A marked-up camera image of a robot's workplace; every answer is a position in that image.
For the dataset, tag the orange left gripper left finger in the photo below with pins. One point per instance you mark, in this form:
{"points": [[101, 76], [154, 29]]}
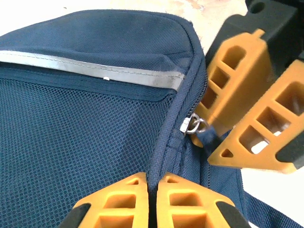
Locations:
{"points": [[142, 209]]}

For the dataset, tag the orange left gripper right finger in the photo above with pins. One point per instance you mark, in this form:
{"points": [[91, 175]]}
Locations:
{"points": [[164, 209]]}

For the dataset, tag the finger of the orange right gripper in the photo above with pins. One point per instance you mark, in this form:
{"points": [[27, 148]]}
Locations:
{"points": [[251, 83], [263, 156]]}

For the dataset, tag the navy blue backpack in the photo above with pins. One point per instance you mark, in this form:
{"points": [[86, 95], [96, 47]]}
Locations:
{"points": [[83, 130]]}

